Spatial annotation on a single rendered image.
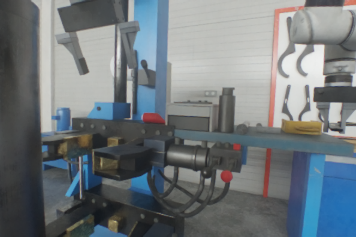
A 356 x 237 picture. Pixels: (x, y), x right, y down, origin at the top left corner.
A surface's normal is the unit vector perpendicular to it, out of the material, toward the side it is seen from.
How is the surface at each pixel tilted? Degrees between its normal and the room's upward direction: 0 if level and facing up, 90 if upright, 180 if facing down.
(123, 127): 90
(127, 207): 90
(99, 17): 114
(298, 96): 90
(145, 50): 90
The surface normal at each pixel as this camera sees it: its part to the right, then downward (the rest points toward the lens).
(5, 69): 0.81, 0.07
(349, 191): -0.38, 0.06
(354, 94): -0.60, 0.04
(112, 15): -0.10, 0.47
